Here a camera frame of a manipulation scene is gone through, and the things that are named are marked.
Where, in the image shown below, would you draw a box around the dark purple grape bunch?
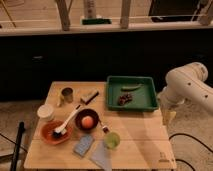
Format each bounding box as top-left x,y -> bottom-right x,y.
118,93 -> 133,106

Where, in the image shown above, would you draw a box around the small brown white object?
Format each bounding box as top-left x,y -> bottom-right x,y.
102,125 -> 109,133

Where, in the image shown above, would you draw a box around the orange plastic bowl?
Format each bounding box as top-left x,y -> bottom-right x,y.
40,120 -> 72,145

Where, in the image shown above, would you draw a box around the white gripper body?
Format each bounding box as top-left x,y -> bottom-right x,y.
157,87 -> 185,113

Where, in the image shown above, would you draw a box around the blue sponge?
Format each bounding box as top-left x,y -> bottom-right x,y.
73,134 -> 94,157

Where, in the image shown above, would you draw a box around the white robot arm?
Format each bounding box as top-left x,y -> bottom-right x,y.
158,62 -> 213,126

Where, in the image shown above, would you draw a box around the green plastic tray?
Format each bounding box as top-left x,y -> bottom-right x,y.
106,76 -> 159,112

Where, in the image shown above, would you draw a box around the black pole stand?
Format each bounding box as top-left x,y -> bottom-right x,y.
10,122 -> 25,171

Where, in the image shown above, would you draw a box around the green plastic cup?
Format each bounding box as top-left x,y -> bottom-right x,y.
104,132 -> 120,149

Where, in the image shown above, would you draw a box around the black cable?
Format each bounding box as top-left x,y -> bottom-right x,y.
168,132 -> 213,171

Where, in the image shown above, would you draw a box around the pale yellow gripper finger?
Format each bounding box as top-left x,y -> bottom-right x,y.
162,110 -> 176,126

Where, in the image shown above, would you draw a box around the dark brown bowl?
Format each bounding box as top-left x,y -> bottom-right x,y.
75,109 -> 99,131

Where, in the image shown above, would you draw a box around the orange egg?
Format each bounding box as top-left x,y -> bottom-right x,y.
81,116 -> 93,129

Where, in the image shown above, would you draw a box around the green pea pod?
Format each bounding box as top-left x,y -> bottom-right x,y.
121,84 -> 142,91

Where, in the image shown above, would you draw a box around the metal cup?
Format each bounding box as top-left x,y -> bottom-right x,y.
61,87 -> 73,103

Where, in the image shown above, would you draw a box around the green base on shelf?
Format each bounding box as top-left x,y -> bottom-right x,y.
82,18 -> 112,25

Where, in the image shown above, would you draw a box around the white handled dish brush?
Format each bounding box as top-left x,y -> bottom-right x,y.
53,105 -> 81,137

